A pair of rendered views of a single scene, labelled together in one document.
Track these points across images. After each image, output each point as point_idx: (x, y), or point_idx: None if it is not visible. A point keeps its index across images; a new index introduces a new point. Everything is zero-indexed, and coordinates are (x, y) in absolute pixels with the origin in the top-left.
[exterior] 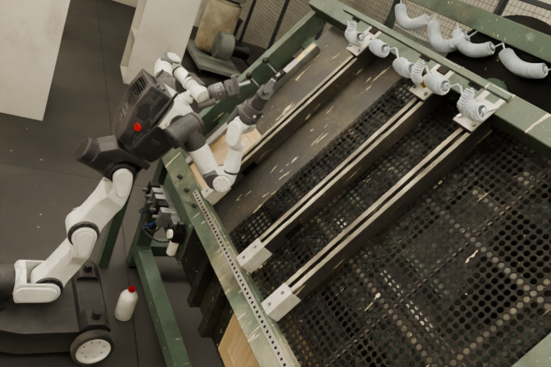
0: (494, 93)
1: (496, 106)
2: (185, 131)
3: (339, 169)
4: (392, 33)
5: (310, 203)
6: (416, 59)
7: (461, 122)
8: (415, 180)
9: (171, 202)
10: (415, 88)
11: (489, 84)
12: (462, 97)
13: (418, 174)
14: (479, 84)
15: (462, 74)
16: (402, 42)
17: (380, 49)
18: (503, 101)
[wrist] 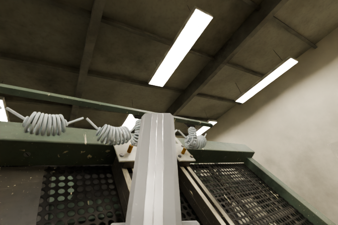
0: (204, 124)
1: (180, 143)
2: None
3: None
4: (82, 99)
5: None
6: (80, 137)
7: (185, 159)
8: (229, 219)
9: None
10: (123, 156)
11: (199, 120)
12: (195, 133)
13: (222, 213)
14: (196, 122)
15: (183, 118)
16: (105, 106)
17: (64, 121)
18: (179, 141)
